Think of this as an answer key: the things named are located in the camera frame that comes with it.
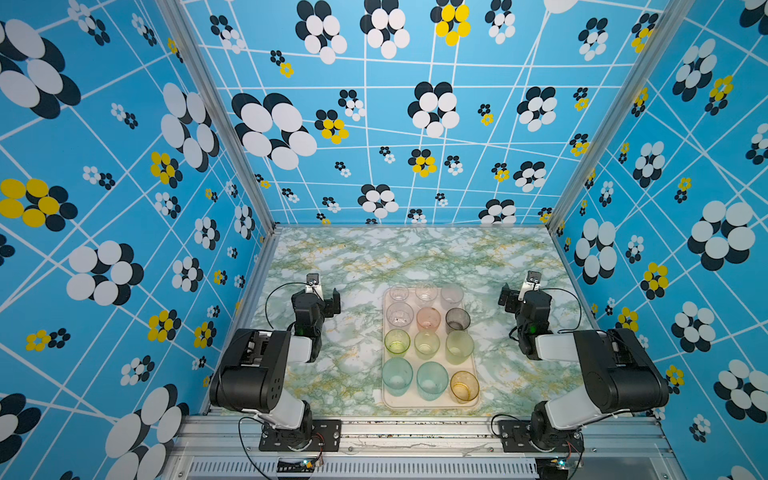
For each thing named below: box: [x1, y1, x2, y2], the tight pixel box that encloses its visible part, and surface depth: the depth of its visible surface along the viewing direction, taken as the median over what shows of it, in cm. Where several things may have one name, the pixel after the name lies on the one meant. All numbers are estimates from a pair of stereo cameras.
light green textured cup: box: [445, 330, 475, 365], surface depth 88 cm
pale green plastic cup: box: [414, 331, 441, 361], surface depth 88 cm
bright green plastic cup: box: [384, 328, 411, 357], surface depth 89 cm
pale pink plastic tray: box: [381, 288, 480, 409], surface depth 85 cm
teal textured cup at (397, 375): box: [382, 357, 414, 397], surface depth 78 cm
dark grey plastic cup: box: [445, 307, 471, 335], surface depth 90 cm
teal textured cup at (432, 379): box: [416, 361, 449, 401], surface depth 77 cm
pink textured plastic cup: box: [416, 307, 441, 332], surface depth 91 cm
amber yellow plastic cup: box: [450, 370, 480, 404], surface depth 82 cm
